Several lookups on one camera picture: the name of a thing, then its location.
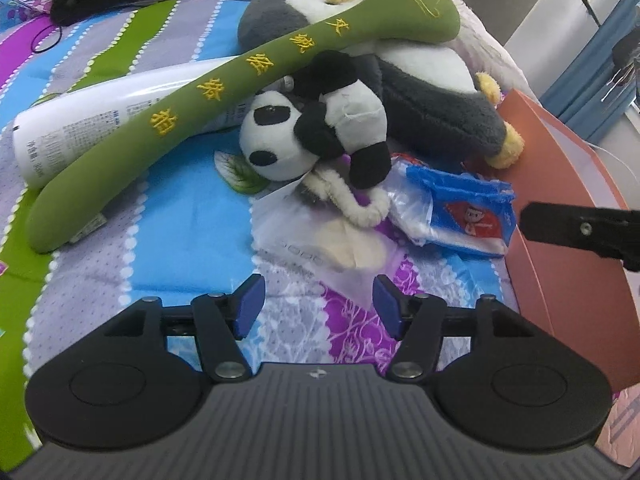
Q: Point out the clear plastic bag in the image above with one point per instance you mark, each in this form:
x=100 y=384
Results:
x=300 y=240

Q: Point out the pink fabric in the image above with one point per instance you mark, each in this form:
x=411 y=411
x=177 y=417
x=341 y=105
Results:
x=625 y=425

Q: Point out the green embroidered plush stick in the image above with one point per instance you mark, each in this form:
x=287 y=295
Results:
x=150 y=145

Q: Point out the colourful striped bed sheet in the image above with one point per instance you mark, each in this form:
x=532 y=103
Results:
x=125 y=260

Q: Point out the blue curtain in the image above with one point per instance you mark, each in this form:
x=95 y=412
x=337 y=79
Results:
x=590 y=60

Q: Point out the black white striped plush tail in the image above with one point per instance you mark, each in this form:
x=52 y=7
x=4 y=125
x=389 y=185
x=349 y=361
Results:
x=365 y=212

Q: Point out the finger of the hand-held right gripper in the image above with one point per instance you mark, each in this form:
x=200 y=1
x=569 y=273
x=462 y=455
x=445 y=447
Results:
x=565 y=225

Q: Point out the beige duvet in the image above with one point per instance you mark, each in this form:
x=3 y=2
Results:
x=490 y=45

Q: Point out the blue tissue pack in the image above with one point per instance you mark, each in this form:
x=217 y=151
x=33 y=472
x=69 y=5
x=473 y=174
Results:
x=465 y=220

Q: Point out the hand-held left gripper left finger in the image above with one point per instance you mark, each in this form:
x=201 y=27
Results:
x=250 y=305

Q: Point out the orange cardboard box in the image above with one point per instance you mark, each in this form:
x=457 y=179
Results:
x=565 y=300

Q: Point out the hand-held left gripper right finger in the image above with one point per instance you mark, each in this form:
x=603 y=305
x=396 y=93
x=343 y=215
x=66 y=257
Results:
x=387 y=307

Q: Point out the white plastic bottle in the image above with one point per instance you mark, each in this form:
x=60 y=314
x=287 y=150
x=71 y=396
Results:
x=75 y=125

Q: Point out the panda plush toy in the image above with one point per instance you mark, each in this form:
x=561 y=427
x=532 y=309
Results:
x=440 y=105

